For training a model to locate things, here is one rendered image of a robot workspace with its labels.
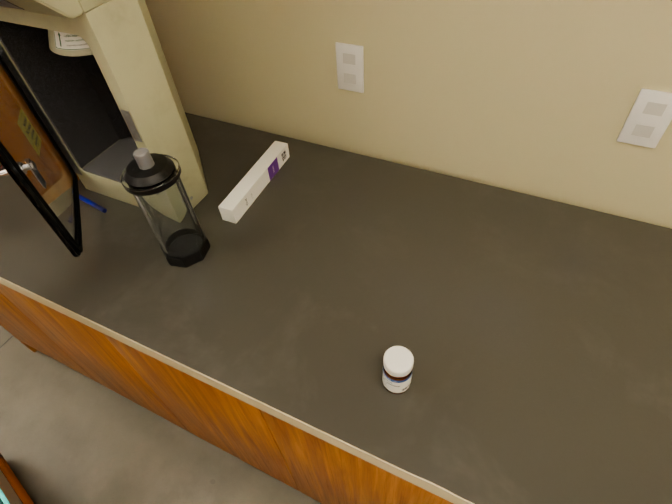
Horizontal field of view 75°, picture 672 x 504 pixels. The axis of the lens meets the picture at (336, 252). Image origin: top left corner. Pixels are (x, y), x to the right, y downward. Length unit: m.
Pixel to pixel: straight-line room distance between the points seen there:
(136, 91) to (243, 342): 0.52
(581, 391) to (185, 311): 0.73
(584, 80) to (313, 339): 0.72
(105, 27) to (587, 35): 0.84
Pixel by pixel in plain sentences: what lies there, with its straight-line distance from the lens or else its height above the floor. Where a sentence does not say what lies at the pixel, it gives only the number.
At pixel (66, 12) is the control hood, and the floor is 1.42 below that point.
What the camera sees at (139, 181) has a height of 1.17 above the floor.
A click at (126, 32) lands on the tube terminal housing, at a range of 0.95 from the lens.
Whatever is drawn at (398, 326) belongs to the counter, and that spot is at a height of 0.94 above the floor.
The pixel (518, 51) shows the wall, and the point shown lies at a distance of 1.02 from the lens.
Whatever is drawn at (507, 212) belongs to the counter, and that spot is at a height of 0.94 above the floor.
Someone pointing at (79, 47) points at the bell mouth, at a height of 1.33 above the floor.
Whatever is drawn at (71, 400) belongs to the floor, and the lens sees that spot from 2.16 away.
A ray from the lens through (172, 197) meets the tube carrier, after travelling 0.90.
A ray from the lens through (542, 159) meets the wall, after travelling 1.13.
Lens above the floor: 1.67
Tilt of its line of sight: 49 degrees down
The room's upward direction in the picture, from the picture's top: 5 degrees counter-clockwise
